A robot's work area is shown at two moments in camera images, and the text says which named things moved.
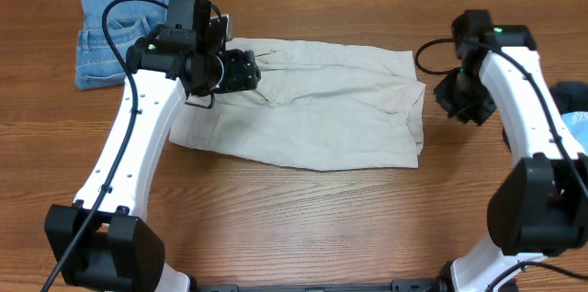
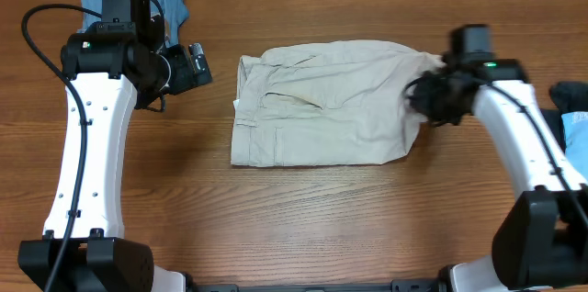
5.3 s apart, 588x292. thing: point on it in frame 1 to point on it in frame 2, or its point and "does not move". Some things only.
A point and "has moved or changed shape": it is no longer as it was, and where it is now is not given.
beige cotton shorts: [316, 105] has moved or changed shape
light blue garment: [578, 123] does not move
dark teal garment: [570, 96] does not move
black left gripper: [243, 72] to [187, 78]
